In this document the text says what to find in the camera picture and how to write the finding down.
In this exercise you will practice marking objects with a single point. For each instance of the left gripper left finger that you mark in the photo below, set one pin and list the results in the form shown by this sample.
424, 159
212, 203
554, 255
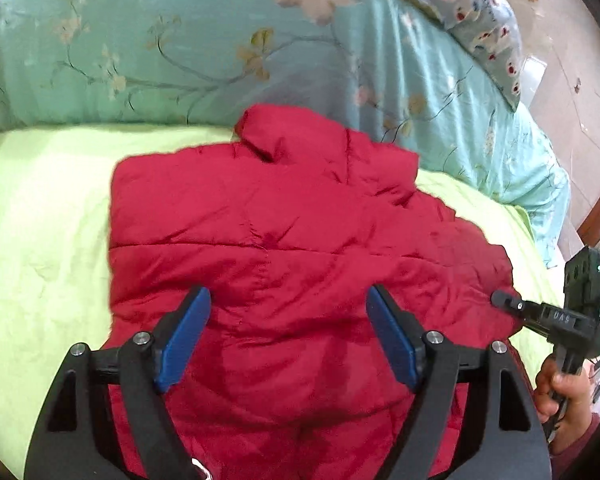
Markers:
74, 436

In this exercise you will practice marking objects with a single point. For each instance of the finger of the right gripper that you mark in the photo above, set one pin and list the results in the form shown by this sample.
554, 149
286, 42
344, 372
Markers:
510, 304

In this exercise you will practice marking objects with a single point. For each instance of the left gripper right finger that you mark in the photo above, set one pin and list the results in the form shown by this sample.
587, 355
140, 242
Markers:
501, 436

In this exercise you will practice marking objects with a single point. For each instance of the red puffer jacket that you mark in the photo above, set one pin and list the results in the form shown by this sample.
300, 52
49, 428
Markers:
288, 227

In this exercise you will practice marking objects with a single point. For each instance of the person's right hand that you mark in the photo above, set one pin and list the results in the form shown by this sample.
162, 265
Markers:
576, 389

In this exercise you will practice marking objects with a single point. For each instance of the light green bed sheet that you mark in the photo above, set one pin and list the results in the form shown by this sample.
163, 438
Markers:
55, 275

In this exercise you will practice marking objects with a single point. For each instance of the white dotted pillow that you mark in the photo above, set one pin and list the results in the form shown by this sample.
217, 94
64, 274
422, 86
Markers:
488, 30

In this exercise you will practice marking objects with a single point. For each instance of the teal floral quilt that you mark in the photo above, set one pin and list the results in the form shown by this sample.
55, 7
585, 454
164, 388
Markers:
383, 67

